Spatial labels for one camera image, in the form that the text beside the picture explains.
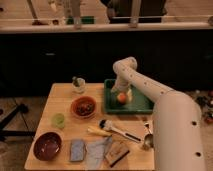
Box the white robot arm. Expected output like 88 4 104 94
113 57 206 171

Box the metal spoon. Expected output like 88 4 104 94
144 122 152 134

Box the blue sponge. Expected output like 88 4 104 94
70 139 86 162

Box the small green cup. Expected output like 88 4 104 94
51 113 65 129

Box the black chair base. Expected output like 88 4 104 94
0 102 35 141

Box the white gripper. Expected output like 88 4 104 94
111 77 133 102

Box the green box on counter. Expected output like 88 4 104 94
66 16 95 25

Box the glass with green plant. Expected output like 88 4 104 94
72 77 86 94

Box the orange apple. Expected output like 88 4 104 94
117 92 127 104

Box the wooden block with black edge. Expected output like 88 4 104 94
105 141 130 167

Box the purple bowl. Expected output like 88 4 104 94
33 132 62 161

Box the green plastic tray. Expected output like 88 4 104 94
104 79 154 114

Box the grey cloth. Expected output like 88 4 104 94
85 137 113 170

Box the metal cup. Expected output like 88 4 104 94
143 134 154 150

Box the orange bowl with food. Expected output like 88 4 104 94
70 96 96 119

